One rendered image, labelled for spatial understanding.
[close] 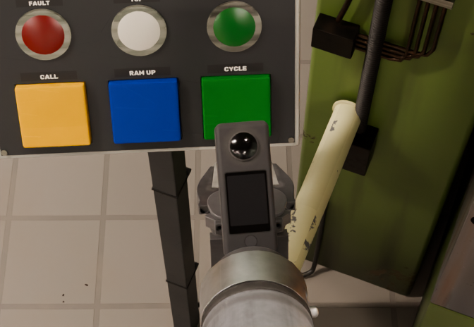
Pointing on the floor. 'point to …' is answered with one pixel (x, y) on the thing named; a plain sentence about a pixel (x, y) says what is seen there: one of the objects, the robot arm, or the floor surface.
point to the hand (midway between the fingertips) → (241, 149)
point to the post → (175, 234)
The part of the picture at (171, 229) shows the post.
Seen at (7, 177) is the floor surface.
